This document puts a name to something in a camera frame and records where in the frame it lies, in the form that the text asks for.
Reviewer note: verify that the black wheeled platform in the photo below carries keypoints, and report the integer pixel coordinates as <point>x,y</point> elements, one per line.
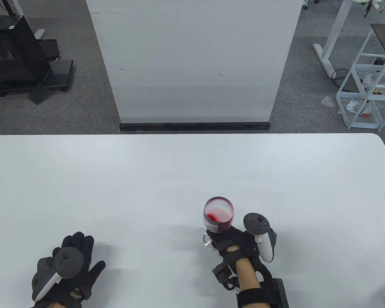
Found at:
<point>59,72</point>

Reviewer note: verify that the clear plastic wrapper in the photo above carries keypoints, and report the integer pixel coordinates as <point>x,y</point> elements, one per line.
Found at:
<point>328,101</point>

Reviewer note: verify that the person's left hand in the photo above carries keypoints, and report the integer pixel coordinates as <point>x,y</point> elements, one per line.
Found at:
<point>83,247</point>

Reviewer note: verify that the white desk leg frame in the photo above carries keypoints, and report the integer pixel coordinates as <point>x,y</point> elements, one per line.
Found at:
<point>335,32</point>

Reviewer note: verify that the person's right hand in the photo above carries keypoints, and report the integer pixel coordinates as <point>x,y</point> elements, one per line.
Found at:
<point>234,239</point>

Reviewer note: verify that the white table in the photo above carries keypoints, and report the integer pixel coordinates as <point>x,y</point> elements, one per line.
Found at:
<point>147,179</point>

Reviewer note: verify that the white partition screen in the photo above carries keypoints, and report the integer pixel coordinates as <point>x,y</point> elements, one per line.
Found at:
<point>192,64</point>

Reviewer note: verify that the person's right forearm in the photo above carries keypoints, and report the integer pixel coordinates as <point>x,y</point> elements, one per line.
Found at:
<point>247,272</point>

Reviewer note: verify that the white metal step rack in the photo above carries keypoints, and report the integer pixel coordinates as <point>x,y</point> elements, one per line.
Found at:
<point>341,99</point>

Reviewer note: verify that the small black box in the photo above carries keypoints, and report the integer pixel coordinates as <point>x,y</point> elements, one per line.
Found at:
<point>49,48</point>

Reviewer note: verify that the crumpled white packaging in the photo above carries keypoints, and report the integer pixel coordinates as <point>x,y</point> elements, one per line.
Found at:
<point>372,80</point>
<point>354,106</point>

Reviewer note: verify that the clear wine glass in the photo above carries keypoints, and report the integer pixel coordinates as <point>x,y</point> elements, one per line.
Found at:
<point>218,221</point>

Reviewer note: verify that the black screen base bar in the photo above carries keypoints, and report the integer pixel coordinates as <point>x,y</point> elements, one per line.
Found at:
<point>192,126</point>

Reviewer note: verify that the black computer tower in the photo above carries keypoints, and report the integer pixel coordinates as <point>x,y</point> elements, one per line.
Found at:
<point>16,54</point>

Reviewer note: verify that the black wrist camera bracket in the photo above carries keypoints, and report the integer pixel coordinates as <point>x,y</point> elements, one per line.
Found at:
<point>223,276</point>

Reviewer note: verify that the dark grey white controller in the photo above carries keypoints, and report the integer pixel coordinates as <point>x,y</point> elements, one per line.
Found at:
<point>69,263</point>
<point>256,223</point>

